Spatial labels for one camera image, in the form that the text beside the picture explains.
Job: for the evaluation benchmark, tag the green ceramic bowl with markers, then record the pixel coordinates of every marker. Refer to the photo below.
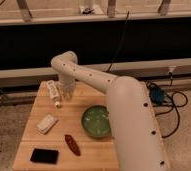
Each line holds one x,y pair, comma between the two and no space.
95,121

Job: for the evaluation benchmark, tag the red chili pepper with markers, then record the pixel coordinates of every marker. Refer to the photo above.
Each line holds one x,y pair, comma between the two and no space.
72,145

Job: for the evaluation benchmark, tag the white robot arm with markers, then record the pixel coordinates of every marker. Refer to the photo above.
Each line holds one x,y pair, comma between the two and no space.
136,134

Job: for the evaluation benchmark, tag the blue power adapter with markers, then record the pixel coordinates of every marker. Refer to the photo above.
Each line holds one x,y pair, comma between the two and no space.
156,95

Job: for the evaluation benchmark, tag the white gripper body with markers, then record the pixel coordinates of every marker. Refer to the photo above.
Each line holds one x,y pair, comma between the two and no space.
67,89

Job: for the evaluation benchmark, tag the white plastic bottle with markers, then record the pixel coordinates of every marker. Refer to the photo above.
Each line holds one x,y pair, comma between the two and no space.
53,92

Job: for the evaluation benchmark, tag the black smartphone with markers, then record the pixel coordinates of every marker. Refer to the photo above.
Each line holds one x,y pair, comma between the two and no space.
44,156

